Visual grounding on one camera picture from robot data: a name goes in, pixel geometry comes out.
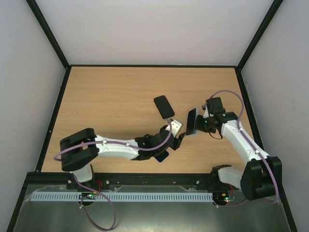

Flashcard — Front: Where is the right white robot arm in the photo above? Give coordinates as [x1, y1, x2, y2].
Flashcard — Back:
[196, 97, 282, 203]

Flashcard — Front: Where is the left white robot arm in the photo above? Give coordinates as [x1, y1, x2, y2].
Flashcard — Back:
[54, 121, 186, 183]

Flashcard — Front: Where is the phone in white case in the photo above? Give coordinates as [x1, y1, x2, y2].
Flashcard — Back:
[154, 150, 169, 163]

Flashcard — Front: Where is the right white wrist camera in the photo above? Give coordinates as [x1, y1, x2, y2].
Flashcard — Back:
[202, 103, 209, 118]

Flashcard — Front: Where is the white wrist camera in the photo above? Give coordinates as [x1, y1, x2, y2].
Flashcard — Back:
[165, 119, 183, 137]
[202, 103, 209, 118]

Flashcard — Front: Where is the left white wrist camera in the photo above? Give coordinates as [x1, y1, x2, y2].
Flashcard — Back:
[165, 119, 183, 137]

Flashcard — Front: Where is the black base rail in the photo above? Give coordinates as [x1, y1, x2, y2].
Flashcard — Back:
[67, 173, 239, 194]

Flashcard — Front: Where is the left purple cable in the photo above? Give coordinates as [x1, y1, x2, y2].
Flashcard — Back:
[53, 118, 174, 230]

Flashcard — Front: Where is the black metal frame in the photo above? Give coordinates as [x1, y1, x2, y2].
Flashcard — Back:
[7, 0, 283, 232]

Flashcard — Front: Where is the grey slotted cable duct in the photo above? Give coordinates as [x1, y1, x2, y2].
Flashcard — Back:
[30, 192, 213, 203]

